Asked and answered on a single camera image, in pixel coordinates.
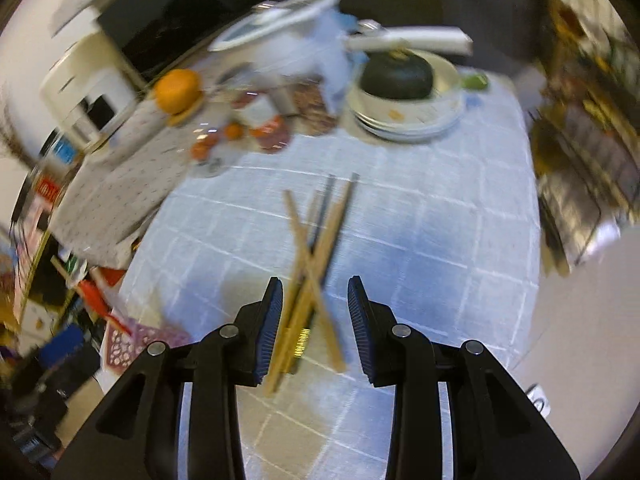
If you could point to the white rice cooker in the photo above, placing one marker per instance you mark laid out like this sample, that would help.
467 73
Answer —
300 45

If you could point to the small tangerines in bag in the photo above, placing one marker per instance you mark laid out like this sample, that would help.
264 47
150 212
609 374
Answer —
210 167

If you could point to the black screen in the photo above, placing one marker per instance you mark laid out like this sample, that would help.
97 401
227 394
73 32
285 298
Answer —
175 25

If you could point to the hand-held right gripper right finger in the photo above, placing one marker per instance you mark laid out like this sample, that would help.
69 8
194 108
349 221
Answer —
360 335

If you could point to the bundle of wooden chopsticks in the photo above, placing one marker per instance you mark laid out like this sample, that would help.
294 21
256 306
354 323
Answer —
336 227

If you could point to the small green fruit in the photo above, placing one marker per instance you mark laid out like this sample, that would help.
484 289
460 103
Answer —
475 81

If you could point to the dark chopstick with gold band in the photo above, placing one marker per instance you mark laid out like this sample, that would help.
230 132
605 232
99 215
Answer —
300 341

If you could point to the grey patterned cloth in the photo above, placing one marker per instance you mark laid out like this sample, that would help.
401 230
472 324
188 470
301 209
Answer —
125 180

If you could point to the dark green bowl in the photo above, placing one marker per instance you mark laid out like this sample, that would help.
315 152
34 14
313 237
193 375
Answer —
397 77

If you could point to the red patterned bag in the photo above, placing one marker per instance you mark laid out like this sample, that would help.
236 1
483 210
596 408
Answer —
135 342

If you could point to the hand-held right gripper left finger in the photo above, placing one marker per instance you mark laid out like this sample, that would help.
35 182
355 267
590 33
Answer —
267 332

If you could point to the small orange fruit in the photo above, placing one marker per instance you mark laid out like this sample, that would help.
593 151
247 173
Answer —
233 131

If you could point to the cluttered metal shelf rack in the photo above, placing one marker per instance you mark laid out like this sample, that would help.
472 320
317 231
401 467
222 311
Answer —
585 135

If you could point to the light wooden chopstick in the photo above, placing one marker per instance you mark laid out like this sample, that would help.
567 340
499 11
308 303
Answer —
313 217
299 237

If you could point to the large orange fruit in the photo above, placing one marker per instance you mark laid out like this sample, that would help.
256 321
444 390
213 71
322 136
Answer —
177 90

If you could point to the stack of white plates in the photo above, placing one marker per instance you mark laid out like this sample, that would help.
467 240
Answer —
410 122

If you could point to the white checked tablecloth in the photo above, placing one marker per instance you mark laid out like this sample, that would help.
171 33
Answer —
425 240

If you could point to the red snack packet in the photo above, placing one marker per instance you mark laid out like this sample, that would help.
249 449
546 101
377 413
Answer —
272 135

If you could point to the white tag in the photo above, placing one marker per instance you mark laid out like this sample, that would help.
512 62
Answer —
539 400

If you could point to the brown patterned packet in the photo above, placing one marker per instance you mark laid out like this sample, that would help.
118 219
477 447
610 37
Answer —
312 110

